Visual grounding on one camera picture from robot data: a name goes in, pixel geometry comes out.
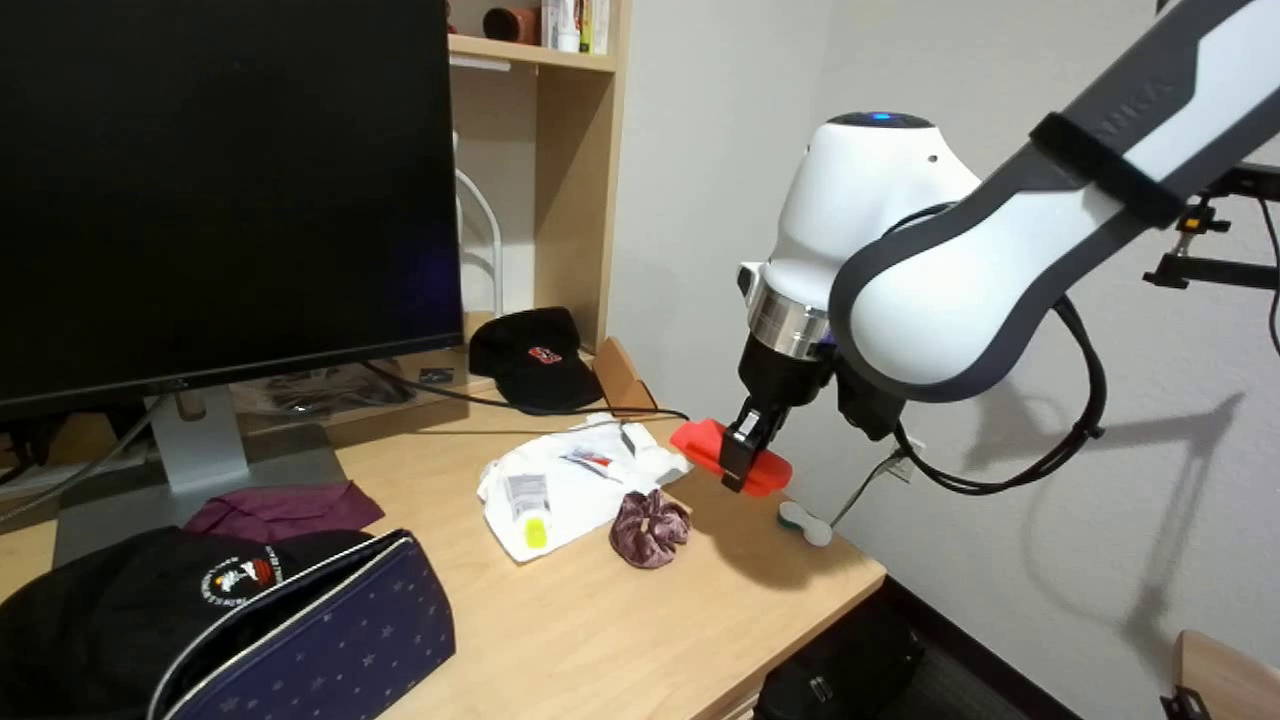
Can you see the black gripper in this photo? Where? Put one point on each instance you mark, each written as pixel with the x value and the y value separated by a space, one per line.
pixel 785 378

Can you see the orange plastic case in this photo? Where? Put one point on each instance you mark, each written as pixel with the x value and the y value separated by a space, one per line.
pixel 697 440

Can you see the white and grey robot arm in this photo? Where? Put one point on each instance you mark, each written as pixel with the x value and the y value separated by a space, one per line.
pixel 935 264

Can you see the small white oblong object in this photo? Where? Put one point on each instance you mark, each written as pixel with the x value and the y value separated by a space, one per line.
pixel 807 522

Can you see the dark round shelf object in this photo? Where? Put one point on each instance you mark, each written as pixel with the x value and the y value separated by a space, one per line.
pixel 503 22

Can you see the small dark pen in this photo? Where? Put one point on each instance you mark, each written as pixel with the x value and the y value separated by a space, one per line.
pixel 631 440

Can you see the purple velvet scrunchie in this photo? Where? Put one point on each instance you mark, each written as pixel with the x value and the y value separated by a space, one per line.
pixel 649 531

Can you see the black bag under desk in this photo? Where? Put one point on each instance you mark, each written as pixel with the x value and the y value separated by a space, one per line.
pixel 855 665

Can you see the black cap with red logo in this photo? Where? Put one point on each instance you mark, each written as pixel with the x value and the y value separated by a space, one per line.
pixel 512 347

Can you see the light wooden shelf unit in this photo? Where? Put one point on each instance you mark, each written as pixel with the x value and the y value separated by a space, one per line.
pixel 572 172

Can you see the white bottle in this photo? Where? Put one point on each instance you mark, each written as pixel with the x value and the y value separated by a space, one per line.
pixel 559 22

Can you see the navy star pattern pouch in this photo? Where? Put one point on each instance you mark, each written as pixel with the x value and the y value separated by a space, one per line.
pixel 333 640

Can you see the purple cloth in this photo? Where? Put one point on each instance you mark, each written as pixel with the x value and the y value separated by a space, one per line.
pixel 285 515

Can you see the light wooden furniture corner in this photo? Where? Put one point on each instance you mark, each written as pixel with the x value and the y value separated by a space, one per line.
pixel 1232 679

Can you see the silver monitor stand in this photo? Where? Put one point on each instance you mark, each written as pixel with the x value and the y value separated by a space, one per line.
pixel 203 447

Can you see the large black computer monitor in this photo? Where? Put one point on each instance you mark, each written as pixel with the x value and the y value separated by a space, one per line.
pixel 227 172

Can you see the black bag with crest logo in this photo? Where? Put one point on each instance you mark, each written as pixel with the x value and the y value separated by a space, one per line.
pixel 92 627

